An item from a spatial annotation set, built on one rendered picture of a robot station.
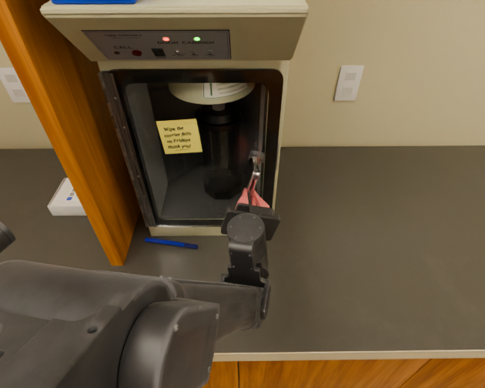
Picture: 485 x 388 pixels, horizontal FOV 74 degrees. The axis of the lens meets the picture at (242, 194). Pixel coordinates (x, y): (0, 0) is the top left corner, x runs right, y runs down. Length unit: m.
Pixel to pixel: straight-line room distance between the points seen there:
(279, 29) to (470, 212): 0.82
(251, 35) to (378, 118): 0.82
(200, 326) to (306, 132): 1.06
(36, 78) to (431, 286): 0.87
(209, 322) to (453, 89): 1.19
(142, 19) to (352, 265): 0.68
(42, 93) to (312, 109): 0.81
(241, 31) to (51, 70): 0.30
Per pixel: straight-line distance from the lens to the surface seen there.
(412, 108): 1.26
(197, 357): 0.17
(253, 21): 0.45
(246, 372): 0.92
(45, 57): 0.60
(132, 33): 0.50
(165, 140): 0.66
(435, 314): 0.86
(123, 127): 0.66
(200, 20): 0.45
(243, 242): 0.47
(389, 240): 0.94
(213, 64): 0.59
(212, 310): 0.18
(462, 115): 1.36
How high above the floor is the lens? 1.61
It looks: 44 degrees down
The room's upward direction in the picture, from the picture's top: straight up
